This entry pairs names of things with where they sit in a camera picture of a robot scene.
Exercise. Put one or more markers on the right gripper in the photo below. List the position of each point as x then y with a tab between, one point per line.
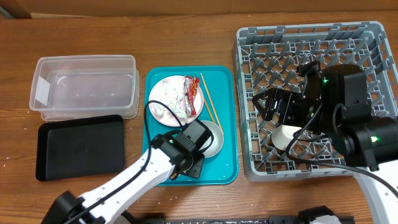
289	99

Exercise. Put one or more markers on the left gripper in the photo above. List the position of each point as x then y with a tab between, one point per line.
197	168

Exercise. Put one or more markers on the white cup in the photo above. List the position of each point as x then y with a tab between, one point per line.
282	135

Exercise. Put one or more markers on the white napkin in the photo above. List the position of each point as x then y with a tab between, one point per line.
170	96

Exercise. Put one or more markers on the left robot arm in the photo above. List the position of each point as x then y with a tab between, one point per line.
177	152

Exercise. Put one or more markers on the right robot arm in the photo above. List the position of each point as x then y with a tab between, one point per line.
333	104

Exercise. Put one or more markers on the grey bowl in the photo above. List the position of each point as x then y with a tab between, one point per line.
213	146

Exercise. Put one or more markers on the wooden chopstick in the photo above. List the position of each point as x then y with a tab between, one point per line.
209	112
211	103

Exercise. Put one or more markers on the large white plate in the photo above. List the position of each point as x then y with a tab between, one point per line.
159	112

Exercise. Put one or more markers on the grey dish rack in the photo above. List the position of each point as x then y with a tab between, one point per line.
267	57

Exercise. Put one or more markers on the teal serving tray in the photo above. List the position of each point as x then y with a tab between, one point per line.
223	167

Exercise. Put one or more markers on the red snack wrapper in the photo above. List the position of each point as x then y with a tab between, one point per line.
191	85

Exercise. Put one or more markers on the black tray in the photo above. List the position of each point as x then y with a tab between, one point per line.
80	147

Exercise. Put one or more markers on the clear plastic bin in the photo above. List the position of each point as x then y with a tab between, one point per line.
83	86

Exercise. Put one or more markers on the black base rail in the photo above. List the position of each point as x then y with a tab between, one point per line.
321	214

